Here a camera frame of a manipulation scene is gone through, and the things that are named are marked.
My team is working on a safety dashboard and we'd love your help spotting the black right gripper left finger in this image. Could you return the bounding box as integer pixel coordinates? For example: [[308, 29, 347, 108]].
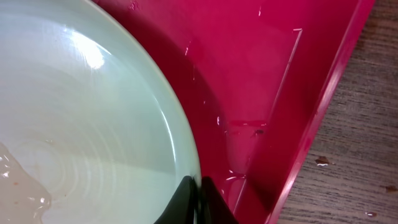
[[154, 176, 197, 224]]

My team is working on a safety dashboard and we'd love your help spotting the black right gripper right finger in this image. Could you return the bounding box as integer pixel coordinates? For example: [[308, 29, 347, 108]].
[[198, 177, 238, 224]]

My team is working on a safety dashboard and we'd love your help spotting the white plate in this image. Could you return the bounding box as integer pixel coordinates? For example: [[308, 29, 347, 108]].
[[1, 0, 201, 224]]

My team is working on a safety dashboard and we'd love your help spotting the red plastic tray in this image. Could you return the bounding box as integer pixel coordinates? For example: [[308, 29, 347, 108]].
[[98, 0, 373, 223]]

